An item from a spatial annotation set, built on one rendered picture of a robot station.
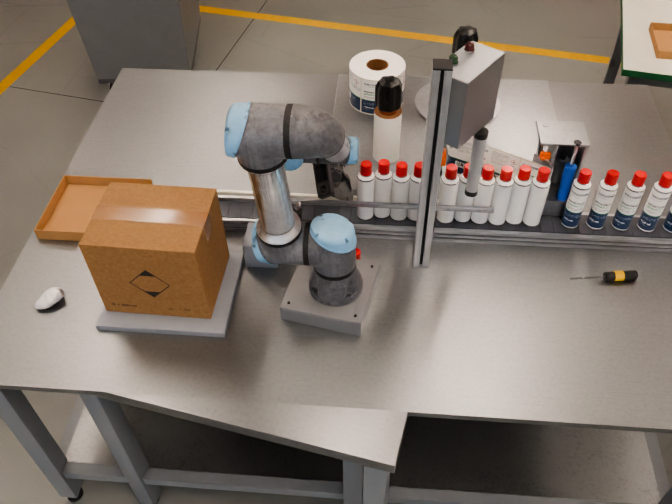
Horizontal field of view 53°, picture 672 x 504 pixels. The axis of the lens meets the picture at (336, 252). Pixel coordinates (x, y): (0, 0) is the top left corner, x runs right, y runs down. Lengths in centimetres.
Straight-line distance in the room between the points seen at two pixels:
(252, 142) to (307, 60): 311
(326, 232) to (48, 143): 267
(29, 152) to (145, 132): 161
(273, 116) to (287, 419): 75
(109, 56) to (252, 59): 92
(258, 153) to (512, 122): 129
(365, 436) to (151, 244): 71
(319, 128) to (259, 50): 326
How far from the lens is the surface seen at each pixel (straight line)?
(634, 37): 334
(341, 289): 181
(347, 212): 210
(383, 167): 196
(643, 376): 194
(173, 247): 173
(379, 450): 168
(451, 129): 168
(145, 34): 407
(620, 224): 218
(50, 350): 200
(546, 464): 243
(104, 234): 181
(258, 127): 141
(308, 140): 140
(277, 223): 166
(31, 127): 433
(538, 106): 263
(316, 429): 171
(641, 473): 251
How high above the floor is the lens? 233
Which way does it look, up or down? 47 degrees down
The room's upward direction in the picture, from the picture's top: 1 degrees counter-clockwise
